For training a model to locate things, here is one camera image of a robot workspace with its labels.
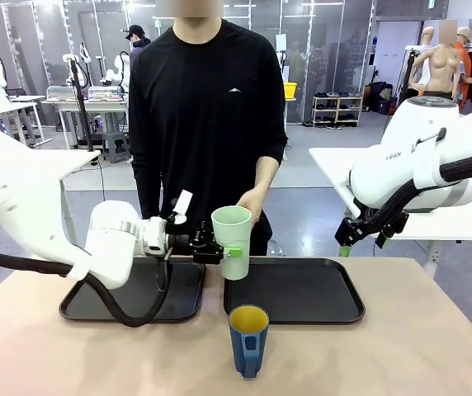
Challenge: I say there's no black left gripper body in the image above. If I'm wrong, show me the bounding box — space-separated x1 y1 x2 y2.
165 221 225 266

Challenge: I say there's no black plastic tray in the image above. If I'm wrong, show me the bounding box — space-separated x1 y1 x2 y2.
59 257 207 323
224 257 366 325

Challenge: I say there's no clear display case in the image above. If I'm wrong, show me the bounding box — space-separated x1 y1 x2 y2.
87 85 124 102

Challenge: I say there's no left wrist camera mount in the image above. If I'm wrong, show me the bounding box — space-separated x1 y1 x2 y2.
164 189 195 226

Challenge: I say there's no bare beige mannequin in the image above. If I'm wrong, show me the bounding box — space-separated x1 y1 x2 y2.
408 26 466 102

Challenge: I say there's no person in purple hoodie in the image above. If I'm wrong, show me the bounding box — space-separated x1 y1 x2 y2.
124 24 153 69

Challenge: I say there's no person in black shirt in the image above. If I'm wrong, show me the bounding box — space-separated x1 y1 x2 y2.
128 6 289 257

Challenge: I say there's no white shoe rack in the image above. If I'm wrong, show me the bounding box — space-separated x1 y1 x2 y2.
311 95 364 128

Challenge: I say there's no person's left forearm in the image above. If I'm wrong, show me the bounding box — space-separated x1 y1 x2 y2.
255 155 283 200

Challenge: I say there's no blue mug yellow inside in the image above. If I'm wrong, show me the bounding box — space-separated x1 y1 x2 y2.
228 304 270 380

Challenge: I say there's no white background desk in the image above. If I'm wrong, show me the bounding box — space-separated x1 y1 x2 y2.
0 95 54 150

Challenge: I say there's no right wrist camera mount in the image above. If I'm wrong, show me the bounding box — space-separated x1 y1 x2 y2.
375 211 409 249

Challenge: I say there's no black tripod stand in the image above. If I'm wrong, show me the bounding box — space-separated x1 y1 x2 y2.
65 54 97 153

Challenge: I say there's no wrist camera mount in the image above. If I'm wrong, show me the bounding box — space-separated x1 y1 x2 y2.
164 189 195 226
375 211 409 249

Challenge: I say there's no person's left hand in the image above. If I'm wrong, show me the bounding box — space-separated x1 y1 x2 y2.
235 188 265 231

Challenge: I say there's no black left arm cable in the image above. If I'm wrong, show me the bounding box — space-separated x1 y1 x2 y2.
0 241 174 328

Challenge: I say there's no white side table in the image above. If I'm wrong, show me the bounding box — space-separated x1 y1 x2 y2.
0 148 102 238
308 147 472 277

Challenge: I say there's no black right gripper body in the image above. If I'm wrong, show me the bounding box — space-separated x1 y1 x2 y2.
334 214 375 248

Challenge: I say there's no light green plastic cup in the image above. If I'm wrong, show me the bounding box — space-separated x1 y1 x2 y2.
210 205 254 282

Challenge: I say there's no grey plastic stool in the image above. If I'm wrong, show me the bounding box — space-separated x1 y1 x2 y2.
102 132 132 164

